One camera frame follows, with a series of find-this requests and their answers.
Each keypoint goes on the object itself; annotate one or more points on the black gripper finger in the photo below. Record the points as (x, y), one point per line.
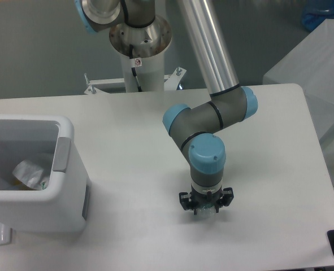
(188, 202)
(224, 198)

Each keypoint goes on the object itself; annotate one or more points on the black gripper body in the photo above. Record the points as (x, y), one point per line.
(207, 200)

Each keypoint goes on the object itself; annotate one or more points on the clear bottle with green label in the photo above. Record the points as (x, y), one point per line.
(205, 211)

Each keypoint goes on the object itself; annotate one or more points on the white plastic wrapper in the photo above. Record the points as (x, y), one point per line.
(34, 174)

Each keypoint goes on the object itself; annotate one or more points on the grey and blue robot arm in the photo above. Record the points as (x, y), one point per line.
(192, 129)

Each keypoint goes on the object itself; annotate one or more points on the white trash can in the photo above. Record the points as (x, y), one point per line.
(63, 205)

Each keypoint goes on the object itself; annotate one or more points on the blue plastic bag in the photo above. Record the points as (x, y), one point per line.
(315, 12)

